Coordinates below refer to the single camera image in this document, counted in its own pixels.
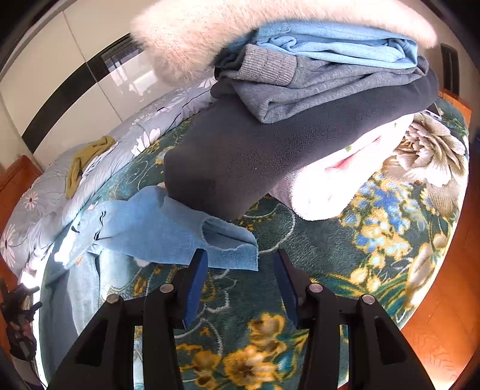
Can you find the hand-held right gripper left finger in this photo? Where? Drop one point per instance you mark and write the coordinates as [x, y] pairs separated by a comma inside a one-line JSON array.
[[195, 285]]

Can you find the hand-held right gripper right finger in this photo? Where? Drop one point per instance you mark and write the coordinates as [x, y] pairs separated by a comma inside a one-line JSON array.
[[282, 279]]

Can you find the light blue garment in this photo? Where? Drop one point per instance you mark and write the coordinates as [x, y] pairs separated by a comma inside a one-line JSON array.
[[157, 225]]

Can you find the green floral blanket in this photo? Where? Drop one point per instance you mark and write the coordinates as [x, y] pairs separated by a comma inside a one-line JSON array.
[[337, 255]]

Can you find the folded white fleece garment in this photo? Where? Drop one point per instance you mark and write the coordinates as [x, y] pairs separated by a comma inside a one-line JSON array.
[[337, 180]]

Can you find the folded dark navy fleece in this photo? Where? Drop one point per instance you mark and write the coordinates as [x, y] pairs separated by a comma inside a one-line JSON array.
[[262, 150]]

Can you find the olive yellow cloth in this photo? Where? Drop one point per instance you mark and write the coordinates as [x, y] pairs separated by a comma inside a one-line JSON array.
[[84, 159]]

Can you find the blue-grey floral quilt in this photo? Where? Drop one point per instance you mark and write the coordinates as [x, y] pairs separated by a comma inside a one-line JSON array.
[[75, 161]]

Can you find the dark tangled object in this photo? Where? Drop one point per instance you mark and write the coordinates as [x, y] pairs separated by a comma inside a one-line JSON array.
[[18, 322]]

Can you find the folded grey knit sweater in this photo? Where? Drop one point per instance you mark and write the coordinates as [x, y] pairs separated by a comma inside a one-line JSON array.
[[300, 88]]

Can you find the wooden headboard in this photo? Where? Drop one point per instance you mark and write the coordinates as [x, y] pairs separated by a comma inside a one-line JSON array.
[[17, 187]]

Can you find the folded sky blue top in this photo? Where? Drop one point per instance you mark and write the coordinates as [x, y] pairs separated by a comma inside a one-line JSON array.
[[337, 47]]

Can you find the white glossy wardrobe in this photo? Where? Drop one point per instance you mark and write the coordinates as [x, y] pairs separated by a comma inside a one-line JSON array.
[[71, 67]]

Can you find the fluffy cream sweater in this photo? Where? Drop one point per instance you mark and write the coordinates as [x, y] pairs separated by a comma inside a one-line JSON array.
[[210, 33]]

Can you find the wooden bed frame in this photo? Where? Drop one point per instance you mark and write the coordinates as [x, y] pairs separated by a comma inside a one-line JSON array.
[[446, 300]]

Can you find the black wall panel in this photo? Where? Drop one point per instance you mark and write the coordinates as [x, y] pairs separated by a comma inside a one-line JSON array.
[[450, 67]]

